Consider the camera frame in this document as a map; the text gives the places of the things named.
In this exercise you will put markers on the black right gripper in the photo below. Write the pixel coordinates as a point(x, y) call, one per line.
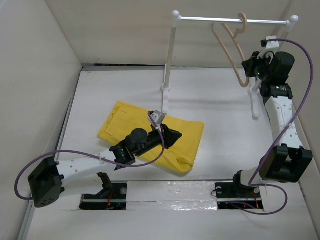
point(250, 63)

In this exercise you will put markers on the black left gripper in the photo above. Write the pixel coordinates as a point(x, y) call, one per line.
point(170, 136)

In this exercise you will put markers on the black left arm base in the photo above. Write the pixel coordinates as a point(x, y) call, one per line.
point(112, 197)

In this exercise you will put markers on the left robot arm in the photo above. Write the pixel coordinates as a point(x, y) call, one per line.
point(50, 178)

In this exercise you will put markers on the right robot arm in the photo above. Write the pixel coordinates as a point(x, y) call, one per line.
point(287, 159)

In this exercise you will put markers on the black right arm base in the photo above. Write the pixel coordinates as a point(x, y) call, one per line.
point(232, 195)

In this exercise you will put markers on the white clothes rack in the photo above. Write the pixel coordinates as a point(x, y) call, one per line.
point(234, 27)

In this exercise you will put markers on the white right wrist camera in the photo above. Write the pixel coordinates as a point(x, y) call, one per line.
point(269, 44)

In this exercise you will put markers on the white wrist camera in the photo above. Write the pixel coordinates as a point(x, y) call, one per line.
point(269, 44)
point(156, 118)

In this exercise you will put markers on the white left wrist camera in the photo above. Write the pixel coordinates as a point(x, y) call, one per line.
point(156, 118)

